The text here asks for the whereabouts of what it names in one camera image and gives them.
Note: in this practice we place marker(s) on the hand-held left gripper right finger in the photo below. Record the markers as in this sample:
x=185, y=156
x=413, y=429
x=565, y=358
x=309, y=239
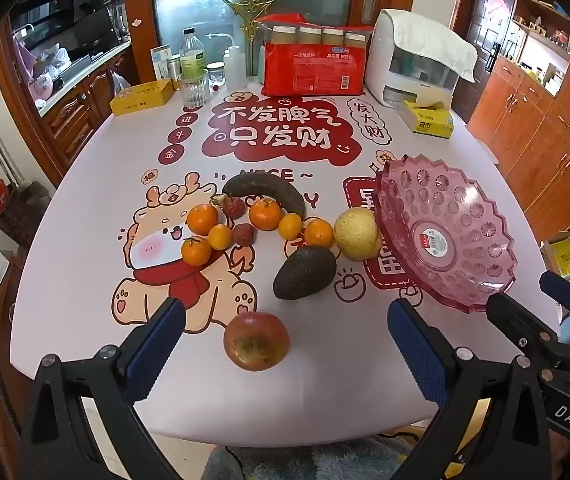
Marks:
x=415, y=345

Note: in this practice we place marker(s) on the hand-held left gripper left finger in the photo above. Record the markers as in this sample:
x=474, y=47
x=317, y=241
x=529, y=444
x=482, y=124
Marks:
x=157, y=345

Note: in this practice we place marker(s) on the red apple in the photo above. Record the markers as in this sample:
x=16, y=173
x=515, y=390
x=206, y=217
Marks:
x=255, y=342

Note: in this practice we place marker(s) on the pink plastic fruit bowl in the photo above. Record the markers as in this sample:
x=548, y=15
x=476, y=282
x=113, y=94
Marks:
x=445, y=240

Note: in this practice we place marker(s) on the yellow pear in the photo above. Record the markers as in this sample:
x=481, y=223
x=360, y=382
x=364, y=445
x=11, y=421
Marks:
x=355, y=232

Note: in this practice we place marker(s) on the dark avocado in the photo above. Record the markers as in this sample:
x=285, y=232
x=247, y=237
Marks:
x=302, y=272

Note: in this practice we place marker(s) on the mandarin orange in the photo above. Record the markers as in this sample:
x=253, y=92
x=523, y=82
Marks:
x=202, y=220
x=196, y=251
x=318, y=233
x=220, y=236
x=265, y=214
x=290, y=226

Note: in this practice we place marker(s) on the overripe dark banana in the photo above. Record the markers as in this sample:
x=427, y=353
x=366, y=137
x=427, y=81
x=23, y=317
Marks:
x=265, y=186

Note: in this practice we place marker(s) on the yellow carton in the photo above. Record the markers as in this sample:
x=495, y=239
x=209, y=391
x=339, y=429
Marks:
x=565, y=255

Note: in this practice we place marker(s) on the printed cartoon tablecloth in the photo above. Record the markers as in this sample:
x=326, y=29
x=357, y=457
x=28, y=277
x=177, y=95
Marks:
x=90, y=260

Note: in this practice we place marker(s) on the yellow white tissue box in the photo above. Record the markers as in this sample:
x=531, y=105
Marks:
x=430, y=122

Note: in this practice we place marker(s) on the wooden kitchen counter cabinet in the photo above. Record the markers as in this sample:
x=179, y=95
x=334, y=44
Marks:
x=75, y=115

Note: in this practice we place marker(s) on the yellow cardboard box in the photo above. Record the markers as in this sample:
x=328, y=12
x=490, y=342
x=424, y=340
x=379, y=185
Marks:
x=140, y=97

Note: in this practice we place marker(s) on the clear ribbed glass cup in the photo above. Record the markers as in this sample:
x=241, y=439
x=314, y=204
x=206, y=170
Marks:
x=192, y=91

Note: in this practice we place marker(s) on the small glass jar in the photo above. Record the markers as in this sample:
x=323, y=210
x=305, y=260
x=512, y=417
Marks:
x=216, y=76

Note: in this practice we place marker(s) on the white countertop appliance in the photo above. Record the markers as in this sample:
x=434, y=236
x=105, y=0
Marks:
x=382, y=70

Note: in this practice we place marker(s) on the dark brown door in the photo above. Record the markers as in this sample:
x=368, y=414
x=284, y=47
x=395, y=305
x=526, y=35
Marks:
x=485, y=20

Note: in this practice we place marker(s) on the white squeeze bottle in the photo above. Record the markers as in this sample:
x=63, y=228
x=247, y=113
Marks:
x=232, y=70

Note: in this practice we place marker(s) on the small white teal carton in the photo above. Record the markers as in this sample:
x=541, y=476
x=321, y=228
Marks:
x=162, y=60

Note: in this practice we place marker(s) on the white towel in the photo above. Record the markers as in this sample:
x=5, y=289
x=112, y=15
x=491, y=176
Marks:
x=435, y=30

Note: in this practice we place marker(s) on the clear plastic bottle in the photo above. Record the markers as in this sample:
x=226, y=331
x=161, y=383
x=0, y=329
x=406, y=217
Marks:
x=192, y=57

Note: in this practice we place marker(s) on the red paper cup packet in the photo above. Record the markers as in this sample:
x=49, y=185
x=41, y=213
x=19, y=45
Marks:
x=310, y=72

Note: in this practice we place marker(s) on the wooden wall cabinets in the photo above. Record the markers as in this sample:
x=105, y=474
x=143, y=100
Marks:
x=540, y=135

